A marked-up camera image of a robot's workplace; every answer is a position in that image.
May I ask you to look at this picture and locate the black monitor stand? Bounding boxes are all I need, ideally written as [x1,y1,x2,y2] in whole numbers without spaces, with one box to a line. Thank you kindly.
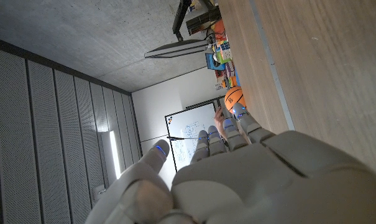
[172,0,222,42]

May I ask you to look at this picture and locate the flat blue box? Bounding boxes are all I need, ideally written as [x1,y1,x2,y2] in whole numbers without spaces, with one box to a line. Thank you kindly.
[205,52,226,71]

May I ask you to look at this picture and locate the orange basketball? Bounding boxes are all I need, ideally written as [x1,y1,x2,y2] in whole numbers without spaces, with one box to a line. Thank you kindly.
[224,86,247,114]

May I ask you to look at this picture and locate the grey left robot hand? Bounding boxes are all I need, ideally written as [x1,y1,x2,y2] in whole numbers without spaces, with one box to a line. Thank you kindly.
[85,102,376,224]

